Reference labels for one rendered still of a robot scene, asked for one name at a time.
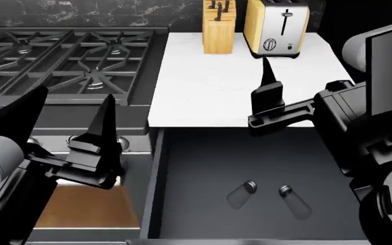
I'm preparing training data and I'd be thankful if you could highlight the black gas stove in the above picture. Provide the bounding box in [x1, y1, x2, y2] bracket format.
[0, 29, 156, 106]
[0, 27, 170, 245]

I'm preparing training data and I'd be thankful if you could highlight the wooden knife block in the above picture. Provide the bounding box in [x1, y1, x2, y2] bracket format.
[202, 0, 237, 55]

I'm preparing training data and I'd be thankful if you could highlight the steel and yellow toaster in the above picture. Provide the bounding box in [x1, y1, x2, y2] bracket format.
[243, 0, 311, 59]

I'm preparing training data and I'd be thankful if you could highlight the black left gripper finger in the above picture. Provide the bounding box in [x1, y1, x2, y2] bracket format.
[67, 93, 125, 176]
[0, 85, 49, 144]

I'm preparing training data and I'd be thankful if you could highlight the black cast iron stove grate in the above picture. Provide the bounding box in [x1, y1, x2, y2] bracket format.
[0, 29, 75, 106]

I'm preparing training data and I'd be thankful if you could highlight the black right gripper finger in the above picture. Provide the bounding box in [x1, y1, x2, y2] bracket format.
[250, 56, 286, 116]

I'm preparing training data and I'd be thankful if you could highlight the dark grey open drawer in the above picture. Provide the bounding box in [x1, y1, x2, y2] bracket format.
[139, 127, 371, 245]

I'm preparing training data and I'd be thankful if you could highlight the glass shaker with metal cap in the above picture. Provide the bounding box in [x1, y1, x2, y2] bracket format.
[226, 180, 259, 210]
[278, 184, 313, 221]

